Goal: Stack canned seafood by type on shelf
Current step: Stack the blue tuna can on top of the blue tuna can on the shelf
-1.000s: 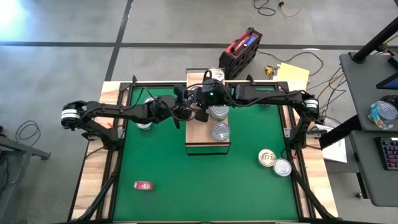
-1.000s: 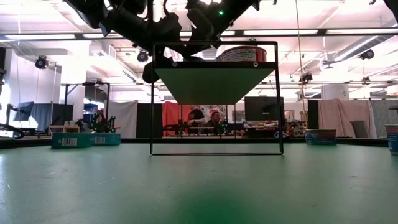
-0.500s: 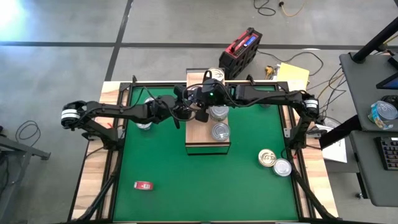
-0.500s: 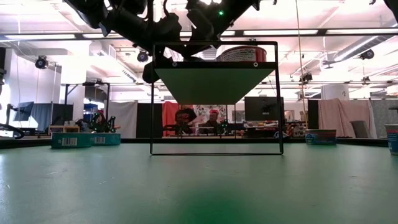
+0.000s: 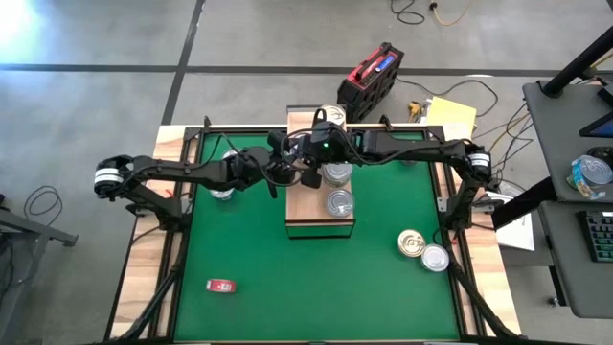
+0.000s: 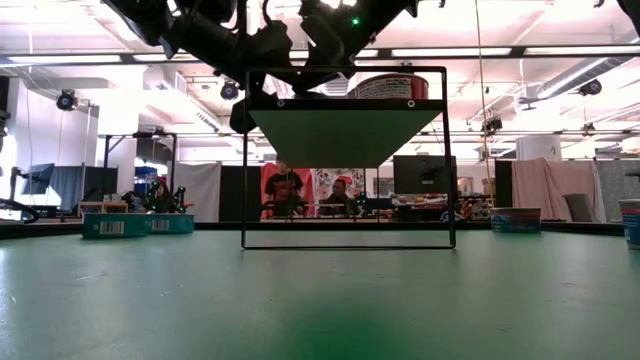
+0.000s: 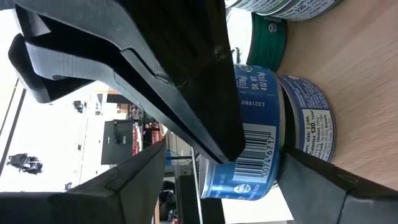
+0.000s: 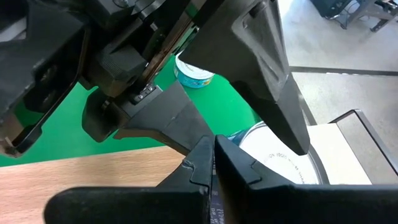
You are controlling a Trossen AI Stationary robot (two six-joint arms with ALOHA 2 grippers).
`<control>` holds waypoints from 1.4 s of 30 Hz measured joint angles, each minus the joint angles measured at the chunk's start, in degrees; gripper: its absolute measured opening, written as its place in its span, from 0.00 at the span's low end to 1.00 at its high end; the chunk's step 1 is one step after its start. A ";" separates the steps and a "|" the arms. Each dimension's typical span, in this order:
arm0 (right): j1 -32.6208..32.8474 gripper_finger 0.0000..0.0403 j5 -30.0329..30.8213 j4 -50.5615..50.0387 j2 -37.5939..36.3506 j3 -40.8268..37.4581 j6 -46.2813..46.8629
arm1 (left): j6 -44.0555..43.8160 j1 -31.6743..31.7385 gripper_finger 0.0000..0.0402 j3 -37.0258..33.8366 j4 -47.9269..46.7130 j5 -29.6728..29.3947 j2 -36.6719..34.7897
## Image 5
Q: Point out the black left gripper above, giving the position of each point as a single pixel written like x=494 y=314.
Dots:
x=280 y=170

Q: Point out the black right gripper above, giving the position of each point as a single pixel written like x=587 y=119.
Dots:
x=328 y=146

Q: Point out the blue-label silver-lid can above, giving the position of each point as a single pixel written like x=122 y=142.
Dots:
x=230 y=153

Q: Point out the green-label silver-lid can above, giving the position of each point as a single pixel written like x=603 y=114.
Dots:
x=221 y=194

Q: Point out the red-label seafood can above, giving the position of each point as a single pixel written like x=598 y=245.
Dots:
x=220 y=286

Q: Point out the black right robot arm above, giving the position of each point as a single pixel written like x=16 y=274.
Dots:
x=416 y=146

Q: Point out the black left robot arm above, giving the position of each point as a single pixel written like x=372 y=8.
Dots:
x=182 y=170

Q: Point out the red and black tool case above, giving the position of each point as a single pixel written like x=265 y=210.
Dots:
x=369 y=86

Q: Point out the yellow power plug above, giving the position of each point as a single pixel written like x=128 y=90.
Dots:
x=415 y=110

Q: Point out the yellow paper pad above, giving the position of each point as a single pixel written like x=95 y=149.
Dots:
x=450 y=114

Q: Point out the green table mat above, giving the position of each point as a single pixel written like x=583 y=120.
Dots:
x=287 y=316

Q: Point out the black desk support bar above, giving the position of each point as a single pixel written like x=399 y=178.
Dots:
x=522 y=203

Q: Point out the white paper sheet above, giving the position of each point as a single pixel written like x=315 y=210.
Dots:
x=519 y=237

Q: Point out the grey desk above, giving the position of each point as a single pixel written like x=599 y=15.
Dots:
x=555 y=134
x=565 y=268

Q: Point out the black metal stand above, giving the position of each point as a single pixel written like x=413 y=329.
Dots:
x=43 y=231

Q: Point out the black monitor pole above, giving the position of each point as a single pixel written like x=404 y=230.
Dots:
x=574 y=67

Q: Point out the colourful-label can with silver lid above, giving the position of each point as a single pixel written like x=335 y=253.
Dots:
x=591 y=172

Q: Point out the black tablet screen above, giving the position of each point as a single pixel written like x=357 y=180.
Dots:
x=601 y=128

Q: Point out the black keyboard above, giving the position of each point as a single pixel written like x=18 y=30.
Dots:
x=601 y=237

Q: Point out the wooden shelf with black frame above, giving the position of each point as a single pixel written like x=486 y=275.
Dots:
x=306 y=211

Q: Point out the black table frame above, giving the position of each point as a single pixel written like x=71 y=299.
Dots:
x=249 y=130

